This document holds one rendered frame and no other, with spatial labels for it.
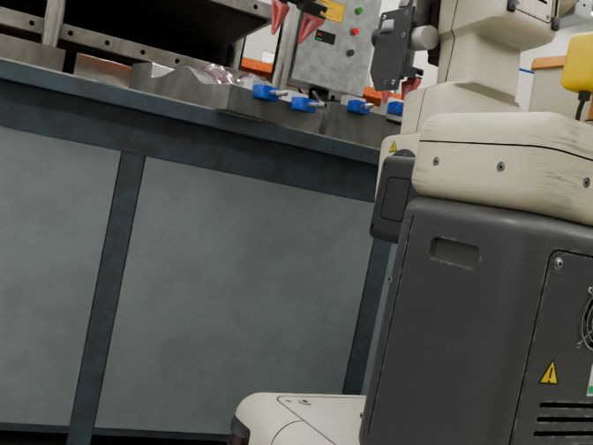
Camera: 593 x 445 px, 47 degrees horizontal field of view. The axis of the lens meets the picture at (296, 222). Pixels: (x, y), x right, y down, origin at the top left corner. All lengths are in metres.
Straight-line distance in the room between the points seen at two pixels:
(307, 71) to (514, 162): 1.78
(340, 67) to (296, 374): 1.33
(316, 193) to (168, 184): 0.35
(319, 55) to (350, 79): 0.15
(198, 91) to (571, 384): 1.00
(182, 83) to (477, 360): 1.02
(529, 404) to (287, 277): 0.85
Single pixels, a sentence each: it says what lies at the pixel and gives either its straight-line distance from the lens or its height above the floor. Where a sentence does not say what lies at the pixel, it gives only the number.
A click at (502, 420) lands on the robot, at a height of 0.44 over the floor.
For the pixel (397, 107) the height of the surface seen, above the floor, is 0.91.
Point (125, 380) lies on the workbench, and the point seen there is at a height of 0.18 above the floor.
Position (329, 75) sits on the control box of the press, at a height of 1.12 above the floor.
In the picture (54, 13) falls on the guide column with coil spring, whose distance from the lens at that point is 2.31.
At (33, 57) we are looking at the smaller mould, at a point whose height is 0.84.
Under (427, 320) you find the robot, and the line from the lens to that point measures 0.94.
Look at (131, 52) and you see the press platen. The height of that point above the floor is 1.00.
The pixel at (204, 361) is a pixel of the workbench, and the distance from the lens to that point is 1.61.
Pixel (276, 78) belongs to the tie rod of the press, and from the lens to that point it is 2.40.
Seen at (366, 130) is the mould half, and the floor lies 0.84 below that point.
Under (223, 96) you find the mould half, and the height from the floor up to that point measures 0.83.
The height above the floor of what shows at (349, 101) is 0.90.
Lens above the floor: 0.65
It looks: 2 degrees down
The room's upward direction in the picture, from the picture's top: 11 degrees clockwise
